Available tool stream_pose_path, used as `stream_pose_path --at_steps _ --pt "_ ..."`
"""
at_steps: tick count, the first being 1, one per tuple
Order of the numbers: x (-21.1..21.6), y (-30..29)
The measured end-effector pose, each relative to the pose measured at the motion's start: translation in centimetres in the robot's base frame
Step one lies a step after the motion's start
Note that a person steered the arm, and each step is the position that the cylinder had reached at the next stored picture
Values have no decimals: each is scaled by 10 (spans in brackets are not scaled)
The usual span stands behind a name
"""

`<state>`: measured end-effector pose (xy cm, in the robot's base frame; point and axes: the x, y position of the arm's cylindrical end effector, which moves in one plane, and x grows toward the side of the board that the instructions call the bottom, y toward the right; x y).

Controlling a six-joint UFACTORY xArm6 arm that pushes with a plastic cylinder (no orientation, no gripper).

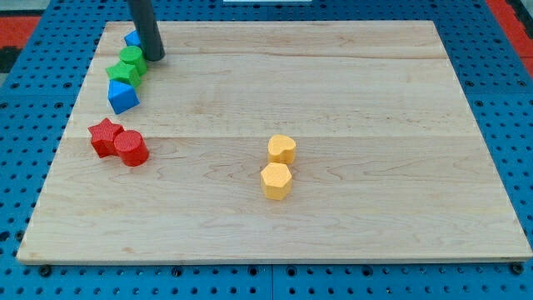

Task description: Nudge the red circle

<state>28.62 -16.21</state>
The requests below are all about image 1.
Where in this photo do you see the yellow heart block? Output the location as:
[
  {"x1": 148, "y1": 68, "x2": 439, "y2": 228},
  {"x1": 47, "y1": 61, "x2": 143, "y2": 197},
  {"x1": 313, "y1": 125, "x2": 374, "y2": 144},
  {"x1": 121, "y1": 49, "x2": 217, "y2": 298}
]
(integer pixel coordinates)
[{"x1": 267, "y1": 134, "x2": 296, "y2": 164}]

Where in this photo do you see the yellow hexagon block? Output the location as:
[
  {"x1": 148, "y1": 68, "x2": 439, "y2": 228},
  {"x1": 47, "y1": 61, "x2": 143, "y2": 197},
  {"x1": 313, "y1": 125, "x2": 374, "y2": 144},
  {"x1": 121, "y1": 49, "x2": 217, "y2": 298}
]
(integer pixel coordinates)
[{"x1": 260, "y1": 162, "x2": 292, "y2": 201}]

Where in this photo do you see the light wooden board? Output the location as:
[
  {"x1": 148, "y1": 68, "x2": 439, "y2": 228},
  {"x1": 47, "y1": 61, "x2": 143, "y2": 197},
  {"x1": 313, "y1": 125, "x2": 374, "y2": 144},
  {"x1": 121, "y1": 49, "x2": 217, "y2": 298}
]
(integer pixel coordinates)
[{"x1": 17, "y1": 21, "x2": 532, "y2": 265}]

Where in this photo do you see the red cylinder block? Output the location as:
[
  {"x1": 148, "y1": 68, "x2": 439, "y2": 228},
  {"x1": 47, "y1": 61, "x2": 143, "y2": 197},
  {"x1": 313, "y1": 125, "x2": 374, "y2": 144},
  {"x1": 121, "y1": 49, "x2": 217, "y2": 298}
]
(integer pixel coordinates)
[{"x1": 113, "y1": 130, "x2": 149, "y2": 167}]

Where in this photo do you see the blue triangle block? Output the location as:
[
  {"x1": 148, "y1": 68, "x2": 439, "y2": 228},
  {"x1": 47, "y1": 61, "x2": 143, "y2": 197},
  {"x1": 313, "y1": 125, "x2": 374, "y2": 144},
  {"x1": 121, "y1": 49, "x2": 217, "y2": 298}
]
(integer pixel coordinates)
[{"x1": 107, "y1": 80, "x2": 140, "y2": 114}]

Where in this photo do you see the green star block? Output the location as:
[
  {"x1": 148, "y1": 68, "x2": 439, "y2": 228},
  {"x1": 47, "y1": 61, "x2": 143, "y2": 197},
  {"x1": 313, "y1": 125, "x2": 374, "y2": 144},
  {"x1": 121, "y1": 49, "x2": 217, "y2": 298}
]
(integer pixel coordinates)
[{"x1": 106, "y1": 61, "x2": 142, "y2": 88}]

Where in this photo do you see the red star block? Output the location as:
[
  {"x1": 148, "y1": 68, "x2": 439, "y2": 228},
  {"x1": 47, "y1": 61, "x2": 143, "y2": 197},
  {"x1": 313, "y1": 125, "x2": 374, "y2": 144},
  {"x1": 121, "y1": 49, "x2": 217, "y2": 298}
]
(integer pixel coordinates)
[{"x1": 88, "y1": 117, "x2": 124, "y2": 158}]

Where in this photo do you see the green cylinder block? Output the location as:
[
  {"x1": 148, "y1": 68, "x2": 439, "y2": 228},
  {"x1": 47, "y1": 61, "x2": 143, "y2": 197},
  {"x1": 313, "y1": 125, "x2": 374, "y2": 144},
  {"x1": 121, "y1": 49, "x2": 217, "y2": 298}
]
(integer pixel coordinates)
[{"x1": 119, "y1": 46, "x2": 147, "y2": 76}]

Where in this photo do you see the blue cube block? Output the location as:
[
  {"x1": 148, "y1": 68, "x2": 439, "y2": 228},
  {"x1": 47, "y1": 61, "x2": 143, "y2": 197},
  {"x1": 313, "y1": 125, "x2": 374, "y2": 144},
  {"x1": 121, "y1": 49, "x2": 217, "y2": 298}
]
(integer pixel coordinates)
[{"x1": 124, "y1": 30, "x2": 142, "y2": 48}]

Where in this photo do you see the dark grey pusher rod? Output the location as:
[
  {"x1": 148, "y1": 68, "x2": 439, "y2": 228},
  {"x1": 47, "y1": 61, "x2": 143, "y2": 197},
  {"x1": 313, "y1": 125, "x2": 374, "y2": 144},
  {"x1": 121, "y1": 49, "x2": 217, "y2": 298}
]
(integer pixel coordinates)
[{"x1": 127, "y1": 0, "x2": 166, "y2": 62}]

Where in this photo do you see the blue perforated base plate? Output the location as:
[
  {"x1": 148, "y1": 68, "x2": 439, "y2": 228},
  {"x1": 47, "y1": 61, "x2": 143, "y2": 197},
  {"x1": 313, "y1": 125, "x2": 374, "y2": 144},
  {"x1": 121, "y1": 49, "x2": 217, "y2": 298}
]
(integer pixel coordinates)
[{"x1": 1, "y1": 0, "x2": 532, "y2": 299}]

